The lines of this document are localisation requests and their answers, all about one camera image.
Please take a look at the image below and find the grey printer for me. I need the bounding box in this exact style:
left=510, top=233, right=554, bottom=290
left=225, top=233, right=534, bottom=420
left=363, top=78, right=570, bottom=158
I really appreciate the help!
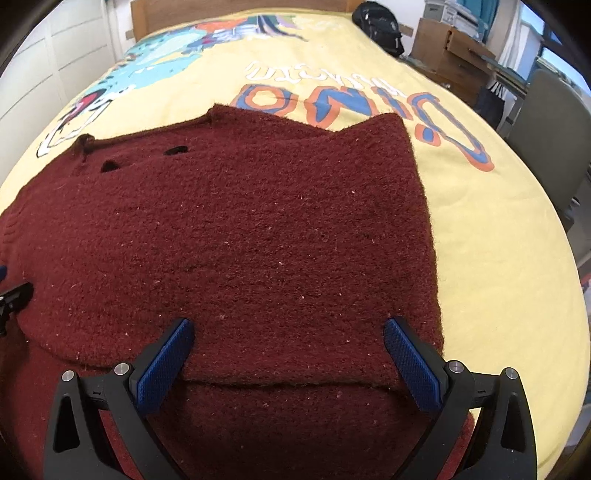
left=422, top=0, right=490, bottom=40

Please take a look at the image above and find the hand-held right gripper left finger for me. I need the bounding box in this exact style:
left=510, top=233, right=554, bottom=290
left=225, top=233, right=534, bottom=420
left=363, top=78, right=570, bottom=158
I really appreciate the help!
left=43, top=318, right=195, bottom=480

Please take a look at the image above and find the window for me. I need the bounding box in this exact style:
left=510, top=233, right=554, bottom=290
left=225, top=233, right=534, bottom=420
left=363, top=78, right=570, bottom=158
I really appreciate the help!
left=538, top=25, right=591, bottom=93

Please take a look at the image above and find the white wardrobe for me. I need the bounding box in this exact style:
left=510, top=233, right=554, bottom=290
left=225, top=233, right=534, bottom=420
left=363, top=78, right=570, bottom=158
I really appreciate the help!
left=0, top=0, right=139, bottom=134

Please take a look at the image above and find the wooden bed headboard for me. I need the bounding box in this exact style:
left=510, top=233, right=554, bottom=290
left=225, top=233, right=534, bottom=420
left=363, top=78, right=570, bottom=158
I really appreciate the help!
left=130, top=0, right=365, bottom=40

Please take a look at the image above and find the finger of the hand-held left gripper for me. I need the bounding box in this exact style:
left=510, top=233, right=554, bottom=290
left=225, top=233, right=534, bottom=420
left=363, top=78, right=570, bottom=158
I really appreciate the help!
left=0, top=264, right=34, bottom=337

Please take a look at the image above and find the teal curtain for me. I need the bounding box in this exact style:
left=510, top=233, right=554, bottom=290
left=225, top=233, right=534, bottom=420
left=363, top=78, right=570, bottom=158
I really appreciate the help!
left=462, top=0, right=499, bottom=28

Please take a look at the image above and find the dark red towel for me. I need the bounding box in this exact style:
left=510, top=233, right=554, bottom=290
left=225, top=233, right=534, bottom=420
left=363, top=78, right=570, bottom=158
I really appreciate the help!
left=0, top=104, right=476, bottom=480

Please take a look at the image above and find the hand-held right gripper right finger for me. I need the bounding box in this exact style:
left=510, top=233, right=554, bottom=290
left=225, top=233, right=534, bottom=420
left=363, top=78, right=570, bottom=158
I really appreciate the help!
left=383, top=316, right=539, bottom=480

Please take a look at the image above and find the black backpack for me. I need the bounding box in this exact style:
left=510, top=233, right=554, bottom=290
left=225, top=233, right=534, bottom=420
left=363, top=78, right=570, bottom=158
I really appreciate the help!
left=352, top=1, right=405, bottom=57

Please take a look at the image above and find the black shopping bag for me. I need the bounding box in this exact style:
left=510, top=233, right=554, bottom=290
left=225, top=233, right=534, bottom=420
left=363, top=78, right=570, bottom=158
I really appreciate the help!
left=475, top=80, right=511, bottom=130

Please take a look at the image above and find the yellow dinosaur print bedspread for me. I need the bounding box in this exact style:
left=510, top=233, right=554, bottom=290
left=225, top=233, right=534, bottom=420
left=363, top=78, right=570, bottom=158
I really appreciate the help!
left=0, top=11, right=583, bottom=480

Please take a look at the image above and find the wooden dresser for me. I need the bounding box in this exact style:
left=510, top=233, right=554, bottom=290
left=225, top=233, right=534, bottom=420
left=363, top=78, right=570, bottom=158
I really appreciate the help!
left=411, top=17, right=499, bottom=104

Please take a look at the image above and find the grey office chair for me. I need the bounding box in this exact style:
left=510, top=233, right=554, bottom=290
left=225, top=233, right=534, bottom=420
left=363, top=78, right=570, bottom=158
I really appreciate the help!
left=505, top=69, right=591, bottom=227

